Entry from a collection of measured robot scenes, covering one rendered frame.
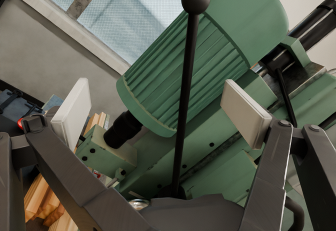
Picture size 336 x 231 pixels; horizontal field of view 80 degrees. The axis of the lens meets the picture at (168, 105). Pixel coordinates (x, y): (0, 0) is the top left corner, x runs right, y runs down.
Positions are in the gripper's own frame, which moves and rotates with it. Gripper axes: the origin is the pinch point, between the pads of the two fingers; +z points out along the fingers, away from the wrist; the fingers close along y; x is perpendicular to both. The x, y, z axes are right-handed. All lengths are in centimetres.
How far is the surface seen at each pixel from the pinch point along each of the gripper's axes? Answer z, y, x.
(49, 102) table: 48, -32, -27
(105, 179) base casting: 40, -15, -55
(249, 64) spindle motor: 16.8, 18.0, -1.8
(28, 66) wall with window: 156, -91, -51
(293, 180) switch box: 8.0, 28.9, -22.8
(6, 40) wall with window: 154, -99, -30
